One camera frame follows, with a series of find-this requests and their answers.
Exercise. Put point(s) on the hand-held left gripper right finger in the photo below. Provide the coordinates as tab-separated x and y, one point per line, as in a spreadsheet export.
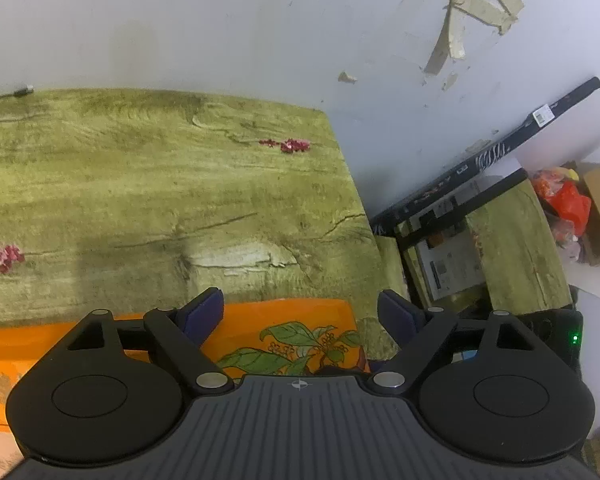
397	315

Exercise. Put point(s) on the long black flat box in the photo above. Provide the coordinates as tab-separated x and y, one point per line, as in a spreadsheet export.
530	130

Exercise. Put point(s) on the white printed carton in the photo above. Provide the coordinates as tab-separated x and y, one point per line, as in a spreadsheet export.
450	265

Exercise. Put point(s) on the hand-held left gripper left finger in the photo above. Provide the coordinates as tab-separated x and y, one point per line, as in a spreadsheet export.
205	315

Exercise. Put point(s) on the black device with green light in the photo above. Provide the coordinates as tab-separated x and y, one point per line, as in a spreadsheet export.
565	330

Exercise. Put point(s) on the green-covered stool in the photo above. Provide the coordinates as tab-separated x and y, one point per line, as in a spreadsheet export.
515	240

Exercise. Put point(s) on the beige peeling wall tape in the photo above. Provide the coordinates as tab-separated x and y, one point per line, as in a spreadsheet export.
480	7

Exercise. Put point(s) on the small beige tape scrap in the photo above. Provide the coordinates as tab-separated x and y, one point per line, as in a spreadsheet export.
347	78

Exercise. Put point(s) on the orange box lid with picture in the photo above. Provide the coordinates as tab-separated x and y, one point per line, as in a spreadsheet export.
280	320

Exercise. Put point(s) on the red plastic bag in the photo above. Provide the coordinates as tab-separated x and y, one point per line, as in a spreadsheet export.
572	205

